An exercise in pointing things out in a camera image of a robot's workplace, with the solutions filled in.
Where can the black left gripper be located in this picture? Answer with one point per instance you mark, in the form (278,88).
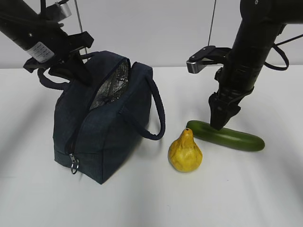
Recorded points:
(48,55)

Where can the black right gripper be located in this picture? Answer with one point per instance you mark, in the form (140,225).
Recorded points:
(224,104)

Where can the green cucumber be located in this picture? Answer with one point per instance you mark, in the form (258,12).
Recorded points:
(226,137)

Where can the yellow pear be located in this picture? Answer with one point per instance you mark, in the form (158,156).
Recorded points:
(184,154)

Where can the dark navy lunch bag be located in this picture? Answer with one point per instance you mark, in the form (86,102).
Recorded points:
(97,127)

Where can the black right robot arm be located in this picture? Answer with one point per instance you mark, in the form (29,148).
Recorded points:
(262,21)

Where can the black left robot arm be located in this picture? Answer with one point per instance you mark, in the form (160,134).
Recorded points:
(42,37)

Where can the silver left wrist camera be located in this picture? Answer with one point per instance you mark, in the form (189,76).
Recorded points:
(58,11)

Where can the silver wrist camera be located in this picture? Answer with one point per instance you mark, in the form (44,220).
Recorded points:
(209,55)
(58,11)

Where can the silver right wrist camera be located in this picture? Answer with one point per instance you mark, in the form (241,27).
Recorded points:
(209,55)

